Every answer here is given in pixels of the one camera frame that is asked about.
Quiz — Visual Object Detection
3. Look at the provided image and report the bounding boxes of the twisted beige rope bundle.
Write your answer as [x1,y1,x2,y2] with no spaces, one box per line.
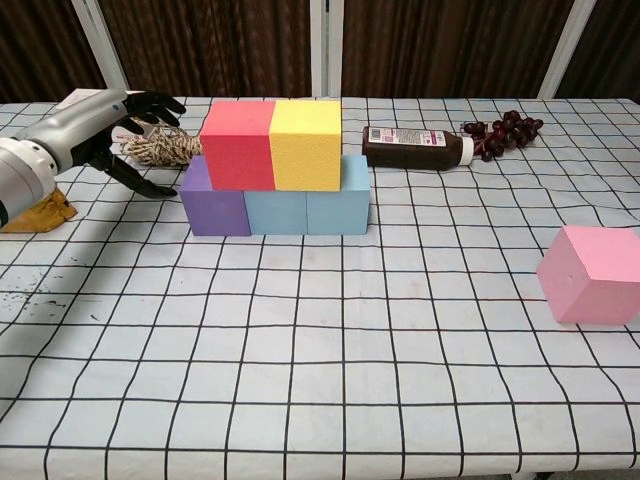
[119,117,204,170]

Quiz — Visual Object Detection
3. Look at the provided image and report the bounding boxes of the gold snack package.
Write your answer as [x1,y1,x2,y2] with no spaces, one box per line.
[2,188,79,235]

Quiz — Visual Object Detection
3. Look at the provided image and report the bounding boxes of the dark brown curtain panel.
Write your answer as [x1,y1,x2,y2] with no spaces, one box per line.
[554,0,640,104]
[0,0,107,104]
[340,0,576,99]
[97,0,314,99]

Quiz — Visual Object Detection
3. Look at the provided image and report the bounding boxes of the purple foam cube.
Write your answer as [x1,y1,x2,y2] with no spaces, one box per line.
[178,155,251,237]

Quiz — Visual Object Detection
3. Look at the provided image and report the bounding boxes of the light blue foam cube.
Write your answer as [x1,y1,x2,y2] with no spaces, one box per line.
[243,189,309,236]
[304,154,372,236]

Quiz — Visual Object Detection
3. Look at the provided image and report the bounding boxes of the dark brown labelled bottle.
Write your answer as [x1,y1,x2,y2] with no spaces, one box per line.
[361,125,475,173]

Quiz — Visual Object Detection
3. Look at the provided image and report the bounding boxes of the white cardboard box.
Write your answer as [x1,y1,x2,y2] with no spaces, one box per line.
[55,88,157,144]

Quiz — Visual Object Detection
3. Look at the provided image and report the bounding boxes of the dark red grape bunch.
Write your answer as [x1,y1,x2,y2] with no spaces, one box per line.
[462,109,544,162]

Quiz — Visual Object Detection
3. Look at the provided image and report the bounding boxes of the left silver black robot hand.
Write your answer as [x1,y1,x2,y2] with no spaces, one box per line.
[19,88,187,200]

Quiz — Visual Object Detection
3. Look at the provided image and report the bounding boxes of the pink foam cube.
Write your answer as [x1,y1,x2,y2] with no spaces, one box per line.
[535,224,640,325]

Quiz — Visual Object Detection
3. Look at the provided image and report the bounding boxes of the red foam cube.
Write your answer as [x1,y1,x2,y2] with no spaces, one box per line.
[199,100,278,192]

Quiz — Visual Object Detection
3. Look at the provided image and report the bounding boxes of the white partition frame post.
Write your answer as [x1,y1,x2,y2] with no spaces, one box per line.
[69,0,130,99]
[538,0,597,99]
[308,0,344,98]

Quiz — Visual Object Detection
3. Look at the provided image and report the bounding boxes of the yellow foam cube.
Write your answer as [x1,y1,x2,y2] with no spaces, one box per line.
[268,99,344,192]

